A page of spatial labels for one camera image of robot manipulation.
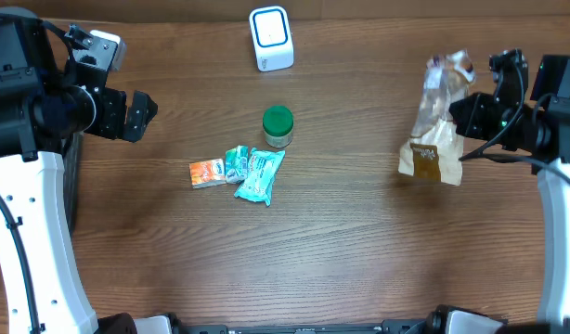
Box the brown white snack bag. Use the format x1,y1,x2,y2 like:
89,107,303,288
398,50,476,186

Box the teal wet wipes pack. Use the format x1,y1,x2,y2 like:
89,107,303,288
234,148,285,206

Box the round can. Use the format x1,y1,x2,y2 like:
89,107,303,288
263,106,294,148

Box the orange packet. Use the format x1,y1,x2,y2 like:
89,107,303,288
189,159,227,188

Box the grey plastic mesh basket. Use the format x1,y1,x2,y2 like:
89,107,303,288
0,6,84,236

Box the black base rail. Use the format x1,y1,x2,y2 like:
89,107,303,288
97,303,570,334

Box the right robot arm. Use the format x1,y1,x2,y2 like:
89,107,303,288
428,49,570,333

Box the small green white packet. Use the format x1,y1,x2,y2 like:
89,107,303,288
225,146,249,184

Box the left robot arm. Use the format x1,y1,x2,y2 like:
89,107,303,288
0,7,171,334

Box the white barcode scanner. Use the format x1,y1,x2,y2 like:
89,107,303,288
249,6,294,72

